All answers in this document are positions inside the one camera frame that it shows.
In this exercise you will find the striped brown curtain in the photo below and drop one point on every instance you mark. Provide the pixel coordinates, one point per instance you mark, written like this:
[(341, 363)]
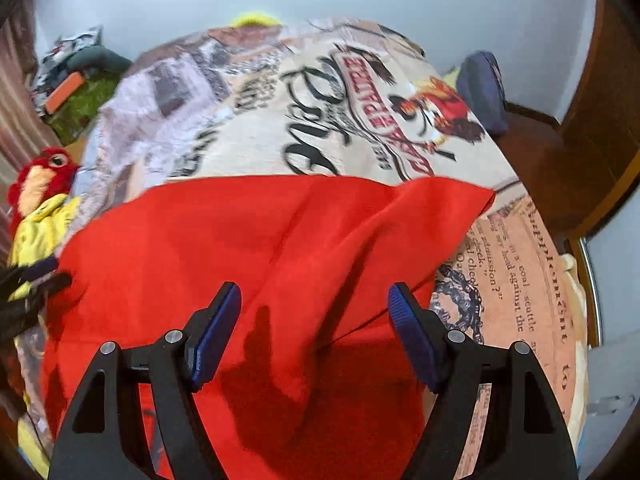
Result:
[(20, 110)]

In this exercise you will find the dark blue pillow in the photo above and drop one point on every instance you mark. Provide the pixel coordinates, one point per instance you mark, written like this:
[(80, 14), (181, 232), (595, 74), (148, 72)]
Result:
[(482, 90)]

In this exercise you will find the orange box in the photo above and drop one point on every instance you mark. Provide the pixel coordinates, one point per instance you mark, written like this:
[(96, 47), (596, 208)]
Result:
[(64, 91)]

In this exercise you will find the brown wooden door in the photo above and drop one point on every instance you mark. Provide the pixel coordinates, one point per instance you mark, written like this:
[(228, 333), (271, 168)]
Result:
[(600, 110)]

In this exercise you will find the red parrot plush toy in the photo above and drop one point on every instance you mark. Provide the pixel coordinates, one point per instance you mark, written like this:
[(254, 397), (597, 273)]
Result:
[(42, 175)]

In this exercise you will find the printed bed blanket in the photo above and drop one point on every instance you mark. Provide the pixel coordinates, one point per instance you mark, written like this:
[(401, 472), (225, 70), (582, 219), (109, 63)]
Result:
[(250, 125)]

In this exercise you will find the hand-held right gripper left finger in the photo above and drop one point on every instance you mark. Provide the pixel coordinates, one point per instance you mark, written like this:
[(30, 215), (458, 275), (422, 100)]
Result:
[(215, 335)]

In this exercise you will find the pile of papers and bags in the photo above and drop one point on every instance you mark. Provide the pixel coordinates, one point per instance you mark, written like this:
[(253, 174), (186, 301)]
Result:
[(65, 52)]

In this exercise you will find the grey pillow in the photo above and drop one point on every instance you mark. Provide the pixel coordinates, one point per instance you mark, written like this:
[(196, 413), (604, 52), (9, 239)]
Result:
[(100, 60)]

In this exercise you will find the yellow plush cushion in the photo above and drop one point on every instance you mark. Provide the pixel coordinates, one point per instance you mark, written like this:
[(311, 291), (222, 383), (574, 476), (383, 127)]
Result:
[(257, 19)]

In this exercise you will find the yellow cloth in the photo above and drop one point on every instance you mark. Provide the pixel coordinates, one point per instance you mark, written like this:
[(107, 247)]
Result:
[(40, 235)]

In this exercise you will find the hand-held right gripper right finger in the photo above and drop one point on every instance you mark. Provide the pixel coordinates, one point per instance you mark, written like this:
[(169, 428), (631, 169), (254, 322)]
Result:
[(415, 340)]

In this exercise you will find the red zip jacket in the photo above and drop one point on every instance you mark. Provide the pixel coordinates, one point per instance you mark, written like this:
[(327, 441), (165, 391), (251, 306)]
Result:
[(200, 240)]

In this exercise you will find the green camouflage cloth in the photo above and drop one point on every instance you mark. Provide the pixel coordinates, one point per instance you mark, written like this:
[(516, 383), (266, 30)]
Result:
[(87, 110)]

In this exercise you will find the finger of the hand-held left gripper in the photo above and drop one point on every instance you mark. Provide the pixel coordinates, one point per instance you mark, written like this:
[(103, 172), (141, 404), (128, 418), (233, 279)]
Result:
[(47, 284), (35, 270)]

